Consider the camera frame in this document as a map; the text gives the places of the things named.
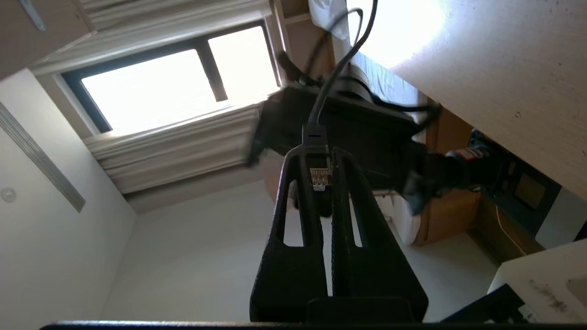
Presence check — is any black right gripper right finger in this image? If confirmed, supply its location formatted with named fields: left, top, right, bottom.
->
left=330, top=147, right=429, bottom=322

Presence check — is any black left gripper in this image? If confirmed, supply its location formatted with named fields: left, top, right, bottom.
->
left=250, top=50, right=442, bottom=217

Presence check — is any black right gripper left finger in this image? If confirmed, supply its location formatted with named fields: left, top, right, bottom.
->
left=250, top=146, right=328, bottom=322

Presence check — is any black ethernet cable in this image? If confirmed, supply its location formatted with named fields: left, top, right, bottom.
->
left=303, top=0, right=379, bottom=191

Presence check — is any white pleated curtain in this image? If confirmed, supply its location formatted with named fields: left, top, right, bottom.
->
left=83, top=103, right=266, bottom=195

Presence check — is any dark framed window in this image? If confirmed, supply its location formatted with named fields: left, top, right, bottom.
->
left=62, top=21, right=282, bottom=136

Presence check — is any long ceiling vent strip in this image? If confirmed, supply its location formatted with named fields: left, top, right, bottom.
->
left=0, top=102, right=86, bottom=214

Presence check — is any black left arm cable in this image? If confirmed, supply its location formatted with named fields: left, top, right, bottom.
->
left=303, top=7, right=443, bottom=133

